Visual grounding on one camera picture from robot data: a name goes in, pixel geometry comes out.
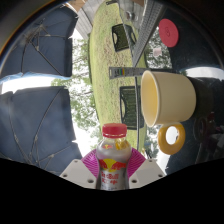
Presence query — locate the red-capped clear drink bottle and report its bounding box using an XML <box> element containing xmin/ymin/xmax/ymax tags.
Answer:
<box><xmin>95</xmin><ymin>122</ymin><xmax>133</xmax><ymax>191</ymax></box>

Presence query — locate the cream mug with yellow handle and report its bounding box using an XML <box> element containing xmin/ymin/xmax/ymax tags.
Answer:
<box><xmin>140</xmin><ymin>69</ymin><xmax>198</xmax><ymax>156</ymax></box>

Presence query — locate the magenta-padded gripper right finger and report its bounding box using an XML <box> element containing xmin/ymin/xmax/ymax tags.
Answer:
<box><xmin>128</xmin><ymin>147</ymin><xmax>167</xmax><ymax>190</ymax></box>

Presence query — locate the large navy patio umbrella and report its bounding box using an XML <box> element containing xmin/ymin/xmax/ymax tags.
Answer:
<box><xmin>0</xmin><ymin>85</ymin><xmax>83</xmax><ymax>176</ymax></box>

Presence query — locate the dark green plastic chair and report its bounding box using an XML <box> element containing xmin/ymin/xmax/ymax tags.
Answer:
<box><xmin>111</xmin><ymin>23</ymin><xmax>138</xmax><ymax>53</ymax></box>
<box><xmin>119</xmin><ymin>85</ymin><xmax>145</xmax><ymax>131</ymax></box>

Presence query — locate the white standing table card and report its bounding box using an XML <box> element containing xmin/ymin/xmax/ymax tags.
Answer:
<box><xmin>108</xmin><ymin>66</ymin><xmax>148</xmax><ymax>80</ymax></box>

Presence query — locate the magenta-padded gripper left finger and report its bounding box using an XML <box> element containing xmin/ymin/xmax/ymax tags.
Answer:
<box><xmin>59</xmin><ymin>148</ymin><xmax>101</xmax><ymax>190</ymax></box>

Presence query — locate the navy umbrella with blue flap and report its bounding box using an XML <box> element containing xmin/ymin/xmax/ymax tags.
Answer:
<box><xmin>0</xmin><ymin>4</ymin><xmax>80</xmax><ymax>78</ymax></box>

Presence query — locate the flat round red coaster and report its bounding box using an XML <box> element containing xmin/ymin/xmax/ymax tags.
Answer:
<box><xmin>158</xmin><ymin>18</ymin><xmax>180</xmax><ymax>49</ymax></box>

